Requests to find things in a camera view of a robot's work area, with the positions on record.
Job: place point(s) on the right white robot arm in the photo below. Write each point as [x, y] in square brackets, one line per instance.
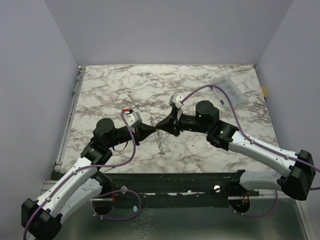
[292, 173]

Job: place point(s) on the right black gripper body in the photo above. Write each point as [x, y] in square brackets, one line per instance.
[175, 124]

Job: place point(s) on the metal side rail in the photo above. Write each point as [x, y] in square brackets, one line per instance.
[67, 129]

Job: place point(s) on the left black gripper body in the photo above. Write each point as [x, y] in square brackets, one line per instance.
[123, 136]

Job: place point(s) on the clear plastic organizer box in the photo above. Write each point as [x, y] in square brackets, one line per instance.
[225, 82]

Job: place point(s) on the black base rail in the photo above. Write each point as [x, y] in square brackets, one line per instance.
[172, 190]

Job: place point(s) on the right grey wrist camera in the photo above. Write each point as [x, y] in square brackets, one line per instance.
[175, 101]

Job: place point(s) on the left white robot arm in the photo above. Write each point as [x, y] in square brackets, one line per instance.
[43, 217]

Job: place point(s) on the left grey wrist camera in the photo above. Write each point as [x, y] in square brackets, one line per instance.
[133, 119]

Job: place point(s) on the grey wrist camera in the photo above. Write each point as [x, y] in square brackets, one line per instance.
[133, 119]
[175, 101]

